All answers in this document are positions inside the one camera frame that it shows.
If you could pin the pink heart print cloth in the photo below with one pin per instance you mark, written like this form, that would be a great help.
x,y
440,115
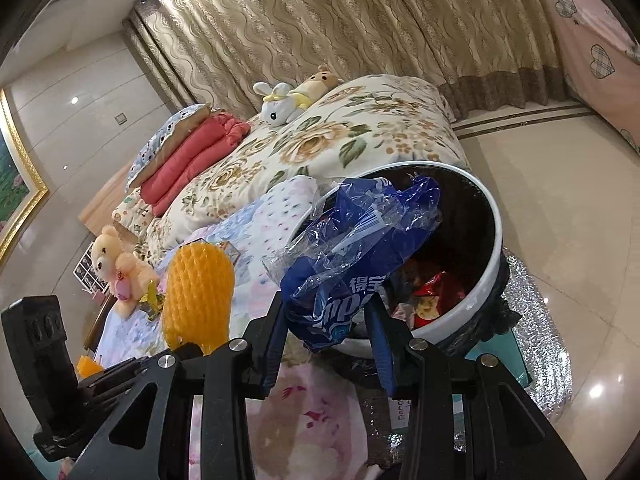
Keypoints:
x,y
590,35

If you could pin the wooden bedside table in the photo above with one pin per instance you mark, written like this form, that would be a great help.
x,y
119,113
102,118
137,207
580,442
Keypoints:
x,y
100,320

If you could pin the cream floral duvet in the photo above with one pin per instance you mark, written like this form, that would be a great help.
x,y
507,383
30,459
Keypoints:
x,y
350,125

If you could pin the wooden headboard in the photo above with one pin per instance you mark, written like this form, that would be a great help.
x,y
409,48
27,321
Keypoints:
x,y
100,205

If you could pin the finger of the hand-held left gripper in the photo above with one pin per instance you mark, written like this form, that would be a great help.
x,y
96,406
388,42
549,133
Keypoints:
x,y
115,377

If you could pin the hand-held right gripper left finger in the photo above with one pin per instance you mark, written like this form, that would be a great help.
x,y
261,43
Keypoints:
x,y
274,347

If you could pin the teal white cardboard box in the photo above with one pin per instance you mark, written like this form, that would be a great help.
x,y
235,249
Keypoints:
x,y
515,360

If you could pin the wall switch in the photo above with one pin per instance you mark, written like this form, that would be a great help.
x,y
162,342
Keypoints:
x,y
120,119

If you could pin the red snack wrapper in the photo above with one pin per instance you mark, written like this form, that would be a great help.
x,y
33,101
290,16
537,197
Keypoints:
x,y
437,290

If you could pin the pastel floral blanket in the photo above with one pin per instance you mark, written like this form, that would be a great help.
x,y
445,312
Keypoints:
x,y
300,410

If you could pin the folded red quilt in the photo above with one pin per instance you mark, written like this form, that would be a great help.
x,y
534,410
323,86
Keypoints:
x,y
190,160

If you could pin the blue plastic wrapper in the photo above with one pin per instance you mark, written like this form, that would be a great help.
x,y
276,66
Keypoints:
x,y
340,280

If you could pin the white rabbit plush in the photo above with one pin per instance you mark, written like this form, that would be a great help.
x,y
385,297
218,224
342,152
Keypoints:
x,y
277,107

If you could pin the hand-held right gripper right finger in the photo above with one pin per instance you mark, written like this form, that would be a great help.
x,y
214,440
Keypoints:
x,y
382,355

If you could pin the black white photo frame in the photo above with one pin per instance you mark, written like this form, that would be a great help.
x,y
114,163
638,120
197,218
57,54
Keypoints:
x,y
87,275

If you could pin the brown bear plush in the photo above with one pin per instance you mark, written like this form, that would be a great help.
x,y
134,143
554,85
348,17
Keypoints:
x,y
320,85

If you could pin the silver glitter floor mat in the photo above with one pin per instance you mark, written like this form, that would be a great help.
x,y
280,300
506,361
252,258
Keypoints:
x,y
540,360

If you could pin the beige teddy bear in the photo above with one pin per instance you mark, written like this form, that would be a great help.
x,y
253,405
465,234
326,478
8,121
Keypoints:
x,y
110,255

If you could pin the gold framed landscape painting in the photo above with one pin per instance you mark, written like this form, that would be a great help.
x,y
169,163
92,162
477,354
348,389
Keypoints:
x,y
15,185

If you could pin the gold foil wrapper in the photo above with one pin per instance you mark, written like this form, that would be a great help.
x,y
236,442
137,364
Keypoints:
x,y
156,302

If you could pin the blue polka dot pillow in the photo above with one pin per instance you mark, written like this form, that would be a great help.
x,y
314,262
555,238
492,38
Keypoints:
x,y
160,145

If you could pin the beige patterned curtain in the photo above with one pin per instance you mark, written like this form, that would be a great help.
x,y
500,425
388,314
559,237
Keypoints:
x,y
350,20

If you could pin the white trash bin black bag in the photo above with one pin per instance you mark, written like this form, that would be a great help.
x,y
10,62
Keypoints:
x,y
450,320

